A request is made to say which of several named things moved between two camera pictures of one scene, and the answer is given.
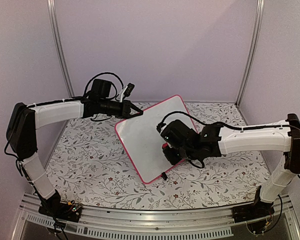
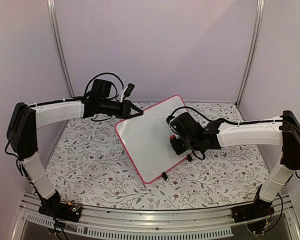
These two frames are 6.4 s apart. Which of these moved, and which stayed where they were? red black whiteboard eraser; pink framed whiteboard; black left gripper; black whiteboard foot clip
Moved: red black whiteboard eraser
Stayed: black whiteboard foot clip; black left gripper; pink framed whiteboard
